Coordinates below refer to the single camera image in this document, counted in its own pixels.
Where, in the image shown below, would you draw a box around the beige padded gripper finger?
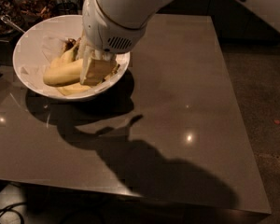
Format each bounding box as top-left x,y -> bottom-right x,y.
77,33 -> 97,59
80,57 -> 117,86

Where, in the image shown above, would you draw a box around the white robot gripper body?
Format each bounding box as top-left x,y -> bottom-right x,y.
82,0 -> 146,54

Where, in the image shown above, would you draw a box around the large yellow top banana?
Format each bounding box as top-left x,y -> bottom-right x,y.
43,59 -> 83,87

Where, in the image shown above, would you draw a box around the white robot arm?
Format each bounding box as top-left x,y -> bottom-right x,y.
82,0 -> 280,54

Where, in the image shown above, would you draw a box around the greenish banana bunch with stems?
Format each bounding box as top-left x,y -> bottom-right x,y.
49,38 -> 83,68

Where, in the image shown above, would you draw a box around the yellow banana bottom of bowl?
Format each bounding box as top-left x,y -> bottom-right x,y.
57,82 -> 91,96

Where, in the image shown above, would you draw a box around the white ceramic bowl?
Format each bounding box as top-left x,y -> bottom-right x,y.
13,15 -> 130,102

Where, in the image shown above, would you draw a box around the dark bowl of snacks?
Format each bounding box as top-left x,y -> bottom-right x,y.
0,0 -> 56,36

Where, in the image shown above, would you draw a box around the metal spoon handle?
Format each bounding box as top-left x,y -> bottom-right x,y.
1,15 -> 25,34

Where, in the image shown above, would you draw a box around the black cables on floor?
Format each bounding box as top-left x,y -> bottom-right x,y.
0,201 -> 26,224

